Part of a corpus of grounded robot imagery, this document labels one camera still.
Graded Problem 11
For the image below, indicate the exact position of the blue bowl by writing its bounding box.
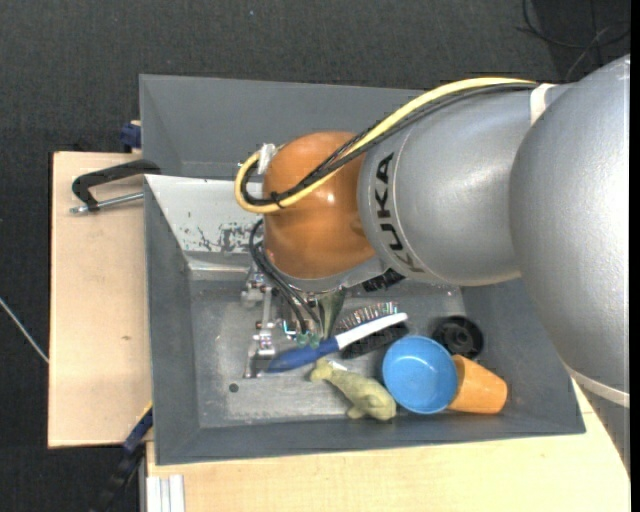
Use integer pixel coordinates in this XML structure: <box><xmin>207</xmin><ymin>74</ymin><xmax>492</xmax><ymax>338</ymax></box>
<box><xmin>381</xmin><ymin>334</ymin><xmax>459</xmax><ymax>416</ymax></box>

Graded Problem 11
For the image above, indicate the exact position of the blue and white brush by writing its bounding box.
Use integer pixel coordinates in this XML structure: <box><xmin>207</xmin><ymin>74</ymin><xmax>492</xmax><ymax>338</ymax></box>
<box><xmin>266</xmin><ymin>301</ymin><xmax>412</xmax><ymax>374</ymax></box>

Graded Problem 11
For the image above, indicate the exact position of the pale flat board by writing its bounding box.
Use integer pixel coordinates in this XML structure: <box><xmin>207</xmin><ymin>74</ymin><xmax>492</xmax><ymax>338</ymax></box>
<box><xmin>47</xmin><ymin>150</ymin><xmax>154</xmax><ymax>449</ymax></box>

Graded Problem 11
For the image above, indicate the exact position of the orange cup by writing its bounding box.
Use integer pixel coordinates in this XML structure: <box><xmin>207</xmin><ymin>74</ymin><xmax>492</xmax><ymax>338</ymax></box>
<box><xmin>446</xmin><ymin>353</ymin><xmax>509</xmax><ymax>416</ymax></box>

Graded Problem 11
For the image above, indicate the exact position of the grey metal bin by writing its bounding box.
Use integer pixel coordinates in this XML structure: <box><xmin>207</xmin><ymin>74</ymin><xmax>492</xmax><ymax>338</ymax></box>
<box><xmin>138</xmin><ymin>73</ymin><xmax>587</xmax><ymax>466</ymax></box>

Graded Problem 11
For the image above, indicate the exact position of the black ribbed round cap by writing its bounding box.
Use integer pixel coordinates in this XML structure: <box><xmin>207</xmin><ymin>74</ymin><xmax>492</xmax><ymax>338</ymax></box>
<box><xmin>430</xmin><ymin>315</ymin><xmax>485</xmax><ymax>361</ymax></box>

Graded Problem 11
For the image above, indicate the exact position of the yellow-green toy animal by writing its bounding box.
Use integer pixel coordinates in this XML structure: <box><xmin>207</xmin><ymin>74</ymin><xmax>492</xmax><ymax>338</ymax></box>
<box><xmin>308</xmin><ymin>357</ymin><xmax>398</xmax><ymax>421</ymax></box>

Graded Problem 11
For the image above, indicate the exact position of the black cylinder on white bracket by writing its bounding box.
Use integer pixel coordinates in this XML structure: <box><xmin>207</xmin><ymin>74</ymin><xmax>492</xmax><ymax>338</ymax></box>
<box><xmin>360</xmin><ymin>268</ymin><xmax>407</xmax><ymax>295</ymax></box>

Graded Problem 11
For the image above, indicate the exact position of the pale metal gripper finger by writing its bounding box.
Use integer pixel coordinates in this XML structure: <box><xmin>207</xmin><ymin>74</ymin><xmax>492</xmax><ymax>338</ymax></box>
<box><xmin>240</xmin><ymin>272</ymin><xmax>274</xmax><ymax>308</ymax></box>
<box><xmin>242</xmin><ymin>319</ymin><xmax>279</xmax><ymax>380</ymax></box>

